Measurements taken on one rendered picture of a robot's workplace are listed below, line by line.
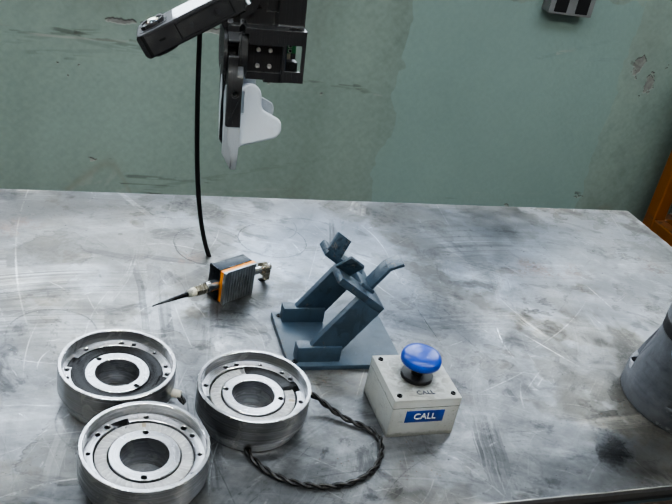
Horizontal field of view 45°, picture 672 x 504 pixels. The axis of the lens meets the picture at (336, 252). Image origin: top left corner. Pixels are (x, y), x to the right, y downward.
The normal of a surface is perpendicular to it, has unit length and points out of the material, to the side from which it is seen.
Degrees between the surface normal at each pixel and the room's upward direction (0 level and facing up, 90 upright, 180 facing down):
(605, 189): 90
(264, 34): 87
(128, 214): 0
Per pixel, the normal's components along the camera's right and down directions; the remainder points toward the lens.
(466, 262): 0.18, -0.86
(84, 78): 0.27, 0.51
